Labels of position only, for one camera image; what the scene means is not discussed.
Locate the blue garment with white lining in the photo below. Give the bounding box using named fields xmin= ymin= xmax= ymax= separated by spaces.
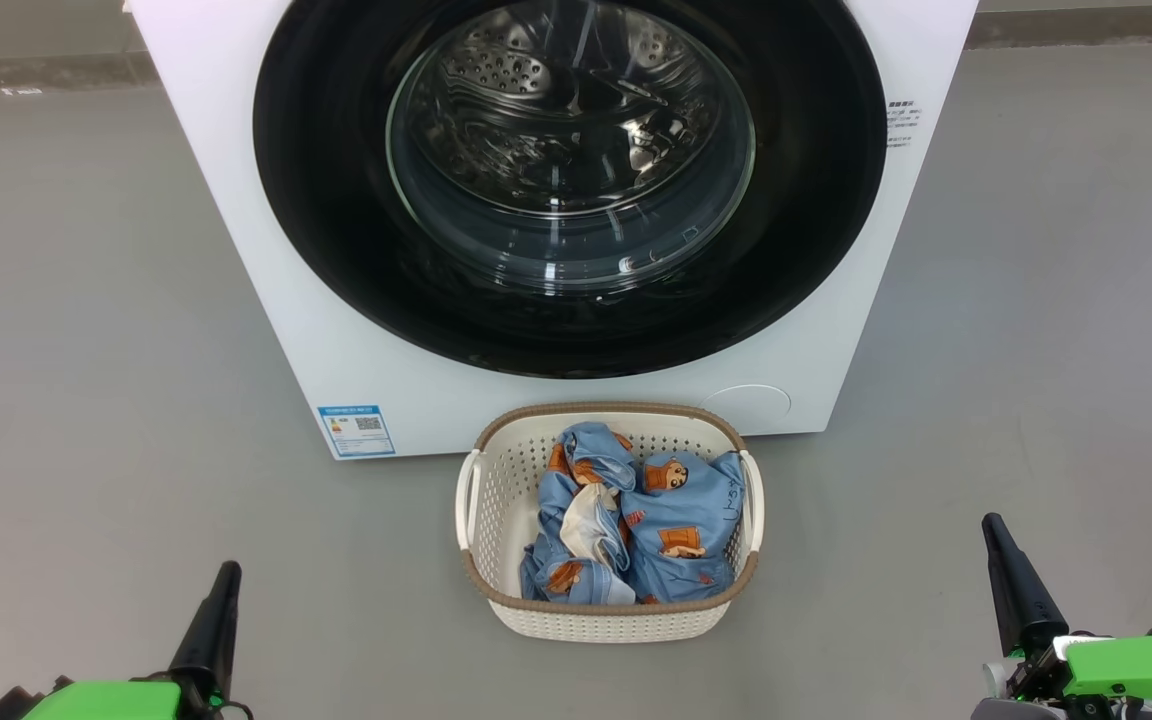
xmin=520 ymin=421 xmax=639 ymax=606

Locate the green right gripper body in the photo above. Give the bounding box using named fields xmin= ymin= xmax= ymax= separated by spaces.
xmin=971 ymin=622 xmax=1152 ymax=720

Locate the blue bear print garment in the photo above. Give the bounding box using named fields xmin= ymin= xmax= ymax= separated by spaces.
xmin=624 ymin=452 xmax=745 ymax=605

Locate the black round glass washer door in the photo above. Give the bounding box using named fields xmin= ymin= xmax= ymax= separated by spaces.
xmin=253 ymin=0 xmax=888 ymax=379

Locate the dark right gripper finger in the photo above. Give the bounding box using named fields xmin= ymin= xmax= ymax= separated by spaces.
xmin=982 ymin=513 xmax=1070 ymax=658

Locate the cream laundry basket brown rim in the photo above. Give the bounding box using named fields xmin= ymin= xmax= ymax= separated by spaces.
xmin=454 ymin=402 xmax=765 ymax=643

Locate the white front-load washing machine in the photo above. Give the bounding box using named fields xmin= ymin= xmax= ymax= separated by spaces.
xmin=126 ymin=0 xmax=980 ymax=461

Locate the blue energy label sticker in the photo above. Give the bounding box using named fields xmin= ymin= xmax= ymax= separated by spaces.
xmin=317 ymin=404 xmax=397 ymax=459

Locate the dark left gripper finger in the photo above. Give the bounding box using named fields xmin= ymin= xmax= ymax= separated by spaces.
xmin=169 ymin=560 xmax=242 ymax=701

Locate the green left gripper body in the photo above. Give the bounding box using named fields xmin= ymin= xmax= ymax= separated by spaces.
xmin=0 ymin=676 xmax=254 ymax=720

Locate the small printed text sticker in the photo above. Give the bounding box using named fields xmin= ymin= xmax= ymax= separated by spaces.
xmin=886 ymin=98 xmax=922 ymax=149

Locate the round white filter cover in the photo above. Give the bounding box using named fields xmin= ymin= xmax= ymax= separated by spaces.
xmin=701 ymin=384 xmax=792 ymax=427

